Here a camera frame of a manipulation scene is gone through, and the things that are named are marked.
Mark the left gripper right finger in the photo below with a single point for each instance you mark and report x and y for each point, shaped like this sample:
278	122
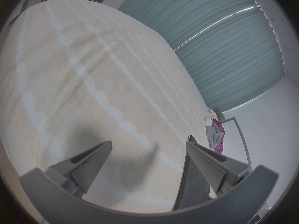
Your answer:
217	169

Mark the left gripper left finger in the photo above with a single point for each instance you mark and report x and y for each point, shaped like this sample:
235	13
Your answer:
86	167

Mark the black T-shirt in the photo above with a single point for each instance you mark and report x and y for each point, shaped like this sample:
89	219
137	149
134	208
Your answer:
193	185

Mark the bed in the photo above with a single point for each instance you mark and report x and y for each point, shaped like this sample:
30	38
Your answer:
93	78

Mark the grey garment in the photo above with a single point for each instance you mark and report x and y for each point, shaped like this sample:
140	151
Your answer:
213	136

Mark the purple garment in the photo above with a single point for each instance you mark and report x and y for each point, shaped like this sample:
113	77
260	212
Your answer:
220	129

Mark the grey bedside table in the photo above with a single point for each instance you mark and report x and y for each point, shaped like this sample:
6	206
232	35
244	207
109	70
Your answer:
219	114

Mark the white printed pillow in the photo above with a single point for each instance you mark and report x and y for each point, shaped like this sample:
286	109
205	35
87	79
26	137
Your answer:
211	113

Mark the blue-green curtain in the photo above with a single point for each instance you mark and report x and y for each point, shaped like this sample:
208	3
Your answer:
182	10
233	64

